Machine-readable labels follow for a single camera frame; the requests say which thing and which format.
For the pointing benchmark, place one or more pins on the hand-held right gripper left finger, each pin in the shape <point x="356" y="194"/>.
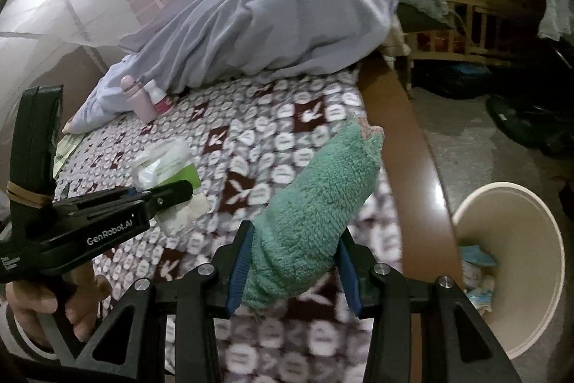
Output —
<point x="240" y="271"/>

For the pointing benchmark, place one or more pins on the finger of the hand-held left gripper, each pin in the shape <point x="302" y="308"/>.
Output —
<point x="137" y="191"/>
<point x="168" y="197"/>

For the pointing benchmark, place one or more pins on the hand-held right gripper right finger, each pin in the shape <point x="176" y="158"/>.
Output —
<point x="349" y="275"/>

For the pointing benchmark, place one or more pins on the white and green tissue pack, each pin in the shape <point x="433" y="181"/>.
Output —
<point x="170" y="163"/>

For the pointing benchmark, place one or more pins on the green fuzzy sock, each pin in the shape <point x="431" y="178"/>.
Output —
<point x="314" y="208"/>

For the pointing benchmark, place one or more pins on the beige trash bin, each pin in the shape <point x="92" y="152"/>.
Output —
<point x="515" y="221"/>

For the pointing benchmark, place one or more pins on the person's left hand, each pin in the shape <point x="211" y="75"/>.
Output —
<point x="85" y="297"/>

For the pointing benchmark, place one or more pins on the green plaid sheet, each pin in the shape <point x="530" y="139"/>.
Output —
<point x="65" y="154"/>

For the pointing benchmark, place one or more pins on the pink insulated bottle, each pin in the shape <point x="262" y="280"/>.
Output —
<point x="142" y="105"/>

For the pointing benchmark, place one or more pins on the white medicine bottle pink label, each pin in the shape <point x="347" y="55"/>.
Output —
<point x="159" y="102"/>

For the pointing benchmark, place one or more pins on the white mosquito net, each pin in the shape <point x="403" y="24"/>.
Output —
<point x="54" y="6"/>

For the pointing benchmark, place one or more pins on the lavender duvet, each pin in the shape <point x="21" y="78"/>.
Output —
<point x="278" y="15"/>

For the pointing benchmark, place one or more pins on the black bag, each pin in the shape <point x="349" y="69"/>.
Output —
<point x="533" y="127"/>

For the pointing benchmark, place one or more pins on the brown wooden bed frame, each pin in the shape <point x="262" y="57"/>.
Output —
<point x="403" y="131"/>

